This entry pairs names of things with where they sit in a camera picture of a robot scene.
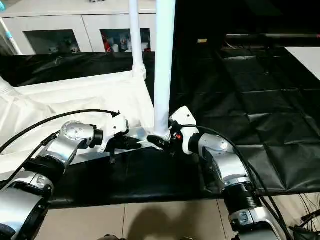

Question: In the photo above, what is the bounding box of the white pole with blue band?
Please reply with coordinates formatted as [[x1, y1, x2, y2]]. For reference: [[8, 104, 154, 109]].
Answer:
[[0, 1, 24, 56]]

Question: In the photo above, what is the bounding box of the white plastic table leg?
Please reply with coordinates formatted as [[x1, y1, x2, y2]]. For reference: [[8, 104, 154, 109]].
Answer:
[[0, 75, 19, 99], [128, 0, 148, 81], [152, 0, 177, 142]]

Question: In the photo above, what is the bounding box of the black device with white label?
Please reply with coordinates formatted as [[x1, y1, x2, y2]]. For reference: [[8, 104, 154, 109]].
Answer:
[[292, 224, 320, 240]]

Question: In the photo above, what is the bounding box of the black plastic mat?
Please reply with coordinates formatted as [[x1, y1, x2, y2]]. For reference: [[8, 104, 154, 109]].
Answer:
[[0, 45, 320, 209]]

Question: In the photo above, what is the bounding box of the white plastic table top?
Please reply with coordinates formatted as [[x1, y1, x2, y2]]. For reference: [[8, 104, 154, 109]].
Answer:
[[0, 70, 172, 177]]

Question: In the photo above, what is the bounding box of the white flat board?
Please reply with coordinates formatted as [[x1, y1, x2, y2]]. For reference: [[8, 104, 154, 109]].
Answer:
[[285, 46, 320, 82]]

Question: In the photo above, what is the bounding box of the white glass-door cabinet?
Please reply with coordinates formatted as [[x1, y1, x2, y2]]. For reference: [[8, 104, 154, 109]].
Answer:
[[0, 0, 157, 56]]

